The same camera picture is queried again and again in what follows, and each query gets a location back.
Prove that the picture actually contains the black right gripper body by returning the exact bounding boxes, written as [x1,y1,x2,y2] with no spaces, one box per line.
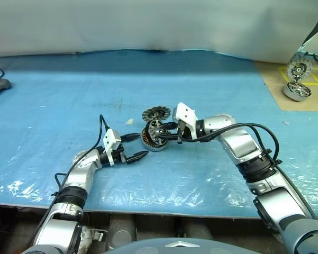
[176,120,193,144]

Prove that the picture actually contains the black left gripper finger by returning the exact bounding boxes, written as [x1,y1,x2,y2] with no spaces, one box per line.
[125,150,149,164]
[120,132,143,143]

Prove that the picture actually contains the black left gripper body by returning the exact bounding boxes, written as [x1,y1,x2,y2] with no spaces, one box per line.
[112,151,128,165]

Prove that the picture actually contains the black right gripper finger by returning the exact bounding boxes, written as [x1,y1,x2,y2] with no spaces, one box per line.
[162,121,181,131]
[156,133,180,141]

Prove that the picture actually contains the black ring part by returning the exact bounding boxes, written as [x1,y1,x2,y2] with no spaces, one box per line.
[147,120,170,148]

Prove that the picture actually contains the silver motor housing copper windings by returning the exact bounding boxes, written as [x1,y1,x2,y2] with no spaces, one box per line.
[140,120,171,153]

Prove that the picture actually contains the finned round motor end cap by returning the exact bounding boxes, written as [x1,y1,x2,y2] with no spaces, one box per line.
[142,105,172,122]

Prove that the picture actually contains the spare rotor housing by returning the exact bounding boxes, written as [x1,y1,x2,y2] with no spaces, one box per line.
[282,81,313,102]

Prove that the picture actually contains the blue plastic table mat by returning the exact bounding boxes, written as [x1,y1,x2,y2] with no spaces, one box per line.
[0,49,318,220]

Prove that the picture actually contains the grey rounded cylinder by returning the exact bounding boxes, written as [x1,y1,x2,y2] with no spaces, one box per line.
[108,215,136,243]

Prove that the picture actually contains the grey robot torso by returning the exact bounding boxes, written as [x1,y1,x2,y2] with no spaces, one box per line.
[101,236,266,254]

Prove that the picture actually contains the brown board with yellow tape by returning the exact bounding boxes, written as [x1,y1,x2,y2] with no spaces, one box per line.
[254,60,318,112]

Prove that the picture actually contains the white backdrop sheet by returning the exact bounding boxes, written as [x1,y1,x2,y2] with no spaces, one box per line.
[0,0,318,64]

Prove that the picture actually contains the finned end cap yellow label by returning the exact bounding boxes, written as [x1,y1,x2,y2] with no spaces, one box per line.
[286,58,313,80]

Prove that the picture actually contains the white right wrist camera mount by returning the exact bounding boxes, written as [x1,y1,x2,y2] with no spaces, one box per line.
[172,102,199,140]

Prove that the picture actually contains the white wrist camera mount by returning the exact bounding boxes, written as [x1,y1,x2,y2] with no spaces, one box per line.
[102,128,122,167]
[172,102,199,140]

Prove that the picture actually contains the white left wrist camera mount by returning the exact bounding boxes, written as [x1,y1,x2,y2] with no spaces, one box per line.
[102,128,122,167]

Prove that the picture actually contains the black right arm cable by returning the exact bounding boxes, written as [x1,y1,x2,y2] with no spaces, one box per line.
[192,122,317,220]

